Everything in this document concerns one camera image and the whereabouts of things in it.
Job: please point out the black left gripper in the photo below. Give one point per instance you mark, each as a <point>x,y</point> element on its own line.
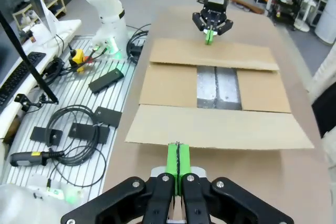
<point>214,11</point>

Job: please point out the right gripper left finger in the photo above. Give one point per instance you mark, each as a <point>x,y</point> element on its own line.
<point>160,197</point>

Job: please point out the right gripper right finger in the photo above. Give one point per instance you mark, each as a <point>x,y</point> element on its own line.
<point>197,197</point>

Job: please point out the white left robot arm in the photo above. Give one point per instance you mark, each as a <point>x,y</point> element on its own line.
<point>105,1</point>

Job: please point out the brown cardboard box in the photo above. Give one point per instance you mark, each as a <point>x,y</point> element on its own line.
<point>170,87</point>

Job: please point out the white standing fan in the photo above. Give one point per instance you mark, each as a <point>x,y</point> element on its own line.
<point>305,11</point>

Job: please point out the black square plate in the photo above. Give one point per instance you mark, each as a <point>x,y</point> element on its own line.
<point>109,116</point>

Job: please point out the black plate with screw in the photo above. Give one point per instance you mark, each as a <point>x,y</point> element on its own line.
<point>86,132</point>
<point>43,136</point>

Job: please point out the white cylinder bin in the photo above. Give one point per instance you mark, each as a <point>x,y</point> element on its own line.
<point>326,19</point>

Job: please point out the long black plate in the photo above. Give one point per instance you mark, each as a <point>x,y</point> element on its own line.
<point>106,79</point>

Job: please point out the person in white shirt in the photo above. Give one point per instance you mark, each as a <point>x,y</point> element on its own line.
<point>325,77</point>

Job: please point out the slotted aluminium base table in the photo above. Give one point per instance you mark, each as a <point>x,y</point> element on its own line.
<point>78,95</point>

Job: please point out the clear plastic bag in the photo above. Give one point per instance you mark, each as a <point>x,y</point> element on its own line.
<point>23,203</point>

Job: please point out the black handheld scanner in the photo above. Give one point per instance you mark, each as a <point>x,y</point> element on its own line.
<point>29,159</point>

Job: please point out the yellow emergency stop button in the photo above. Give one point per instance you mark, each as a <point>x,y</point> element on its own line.
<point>76,57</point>

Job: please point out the wooden shelf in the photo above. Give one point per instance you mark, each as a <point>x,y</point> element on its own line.
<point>52,1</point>

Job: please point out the small black clamp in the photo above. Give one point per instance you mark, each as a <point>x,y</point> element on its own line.
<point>26,100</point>

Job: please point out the white computer monitor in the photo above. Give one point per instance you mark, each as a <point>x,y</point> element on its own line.
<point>46,11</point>

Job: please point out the black diagonal pole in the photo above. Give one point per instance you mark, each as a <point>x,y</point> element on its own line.
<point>29,66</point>

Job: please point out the black keyboard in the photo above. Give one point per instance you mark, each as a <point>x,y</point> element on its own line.
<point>18,77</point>

